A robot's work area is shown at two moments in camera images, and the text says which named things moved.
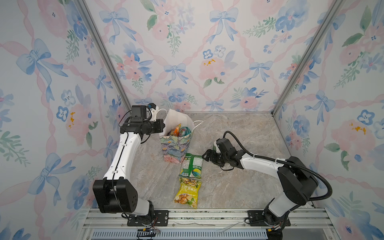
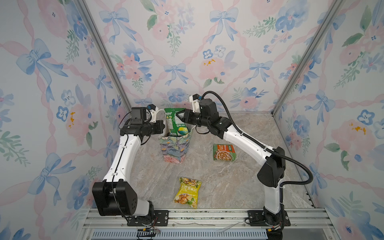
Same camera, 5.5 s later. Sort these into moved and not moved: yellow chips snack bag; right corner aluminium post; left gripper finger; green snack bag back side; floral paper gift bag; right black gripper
Moved: right black gripper; green snack bag back side
Not moved: floral paper gift bag; left gripper finger; yellow chips snack bag; right corner aluminium post
